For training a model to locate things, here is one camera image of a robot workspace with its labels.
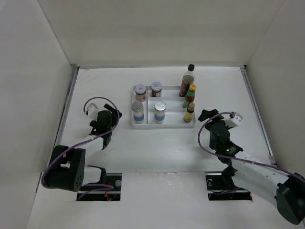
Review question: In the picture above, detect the dark spice jar white lid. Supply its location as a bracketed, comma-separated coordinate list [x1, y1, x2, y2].
[151, 81, 163, 97]

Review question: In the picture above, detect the small yellow label bottle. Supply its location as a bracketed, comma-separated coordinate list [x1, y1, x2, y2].
[183, 102, 195, 123]

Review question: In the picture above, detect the red sauce bottle yellow cap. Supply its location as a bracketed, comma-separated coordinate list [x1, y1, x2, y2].
[183, 83, 197, 108]

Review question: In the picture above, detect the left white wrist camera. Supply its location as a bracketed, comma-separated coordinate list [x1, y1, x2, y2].
[85, 103, 100, 120]

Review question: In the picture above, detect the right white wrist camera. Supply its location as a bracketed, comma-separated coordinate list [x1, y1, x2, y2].
[224, 112, 243, 129]

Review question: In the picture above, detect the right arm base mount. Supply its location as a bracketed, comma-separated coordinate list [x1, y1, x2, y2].
[205, 172, 253, 201]

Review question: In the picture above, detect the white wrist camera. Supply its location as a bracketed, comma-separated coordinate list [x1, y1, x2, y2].
[85, 103, 100, 120]
[224, 112, 243, 129]

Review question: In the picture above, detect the dark soy sauce bottle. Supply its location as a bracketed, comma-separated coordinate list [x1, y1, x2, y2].
[179, 64, 195, 97]

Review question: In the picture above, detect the white divided organizer tray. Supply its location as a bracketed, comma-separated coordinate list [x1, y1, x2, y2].
[131, 85, 196, 130]

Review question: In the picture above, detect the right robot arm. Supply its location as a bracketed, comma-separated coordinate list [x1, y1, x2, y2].
[198, 109, 305, 225]

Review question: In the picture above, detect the orange spice jar white lid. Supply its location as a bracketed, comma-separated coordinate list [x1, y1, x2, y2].
[134, 84, 146, 102]

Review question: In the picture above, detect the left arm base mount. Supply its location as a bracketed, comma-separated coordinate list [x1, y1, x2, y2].
[76, 166, 122, 202]

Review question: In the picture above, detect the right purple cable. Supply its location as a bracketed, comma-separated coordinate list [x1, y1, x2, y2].
[197, 111, 305, 181]

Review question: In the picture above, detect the blue label jar silver lid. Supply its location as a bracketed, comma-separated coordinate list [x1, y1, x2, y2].
[132, 101, 144, 124]

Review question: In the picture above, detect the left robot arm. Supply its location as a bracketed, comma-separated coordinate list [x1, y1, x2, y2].
[41, 104, 122, 192]

